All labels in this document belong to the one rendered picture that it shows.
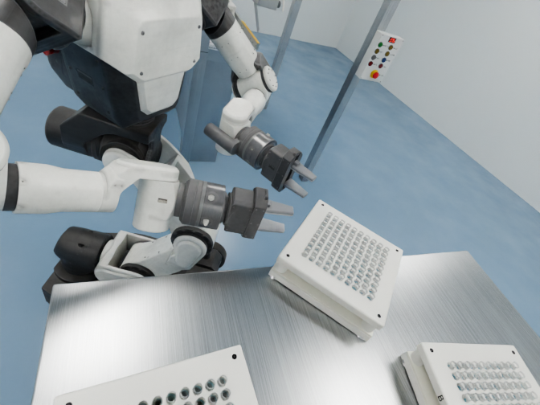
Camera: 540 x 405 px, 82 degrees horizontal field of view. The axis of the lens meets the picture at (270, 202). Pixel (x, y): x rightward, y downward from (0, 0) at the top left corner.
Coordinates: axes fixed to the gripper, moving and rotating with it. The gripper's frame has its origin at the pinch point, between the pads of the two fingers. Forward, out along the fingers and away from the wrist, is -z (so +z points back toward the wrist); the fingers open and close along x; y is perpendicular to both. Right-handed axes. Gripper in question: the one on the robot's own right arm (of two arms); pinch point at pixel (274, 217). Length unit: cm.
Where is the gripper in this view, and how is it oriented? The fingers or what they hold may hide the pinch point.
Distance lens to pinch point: 63.1
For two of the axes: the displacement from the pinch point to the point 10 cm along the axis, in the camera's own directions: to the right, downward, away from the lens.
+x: -3.1, 6.9, 6.5
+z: -9.5, -1.9, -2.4
